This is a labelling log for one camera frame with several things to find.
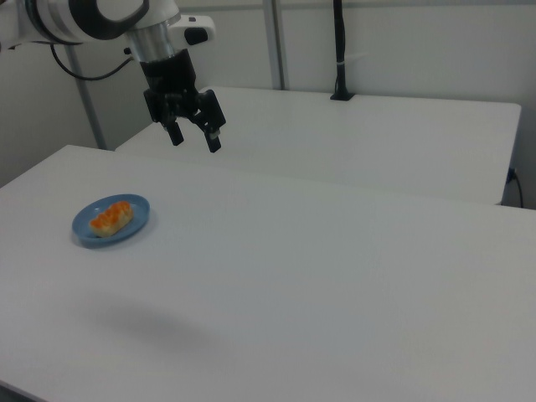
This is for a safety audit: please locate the blue round plate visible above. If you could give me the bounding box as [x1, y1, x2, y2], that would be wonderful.
[71, 193, 152, 250]

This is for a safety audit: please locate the grey partition post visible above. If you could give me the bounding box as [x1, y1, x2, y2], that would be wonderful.
[263, 0, 291, 90]
[65, 41, 108, 150]

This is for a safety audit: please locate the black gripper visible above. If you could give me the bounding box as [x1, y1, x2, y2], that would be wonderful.
[139, 48, 228, 154]

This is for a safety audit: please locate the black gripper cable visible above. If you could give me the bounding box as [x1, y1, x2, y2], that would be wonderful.
[49, 43, 137, 81]

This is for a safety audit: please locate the bread with orange topping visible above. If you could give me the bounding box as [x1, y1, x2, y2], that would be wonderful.
[89, 200, 136, 239]

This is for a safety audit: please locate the black wall cable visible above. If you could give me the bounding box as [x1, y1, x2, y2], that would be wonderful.
[506, 167, 525, 209]

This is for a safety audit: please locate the black camera stand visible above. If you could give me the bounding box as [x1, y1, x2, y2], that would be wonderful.
[329, 0, 357, 102]

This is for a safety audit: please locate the white plain table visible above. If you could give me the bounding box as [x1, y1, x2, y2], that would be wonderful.
[113, 85, 523, 206]

